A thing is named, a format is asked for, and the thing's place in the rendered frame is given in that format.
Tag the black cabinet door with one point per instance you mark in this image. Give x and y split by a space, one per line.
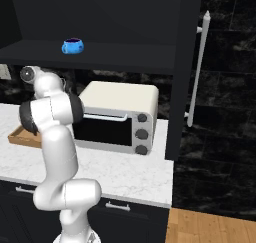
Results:
183 73

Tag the black drawer front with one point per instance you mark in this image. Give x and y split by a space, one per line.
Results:
20 210
133 222

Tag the wooden tray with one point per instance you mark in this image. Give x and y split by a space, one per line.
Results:
24 137

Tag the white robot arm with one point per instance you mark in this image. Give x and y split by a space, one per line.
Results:
58 153

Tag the blue mug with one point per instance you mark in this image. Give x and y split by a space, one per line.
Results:
72 46

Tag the white toaster oven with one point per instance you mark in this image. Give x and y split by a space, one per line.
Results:
123 113

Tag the black open wall cabinet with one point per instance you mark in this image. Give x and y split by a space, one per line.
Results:
96 30

